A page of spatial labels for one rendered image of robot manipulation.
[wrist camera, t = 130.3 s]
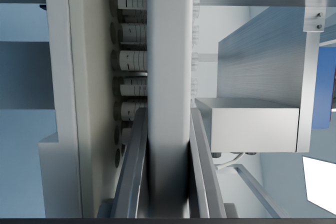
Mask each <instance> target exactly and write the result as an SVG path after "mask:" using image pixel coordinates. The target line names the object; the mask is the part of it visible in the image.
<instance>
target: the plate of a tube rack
mask: <svg viewBox="0 0 336 224"><path fill-rule="evenodd" d="M146 7H147V109H148V212H149V218H188V186H189V138H190V103H191V61H192V19H193V0H146Z"/></svg>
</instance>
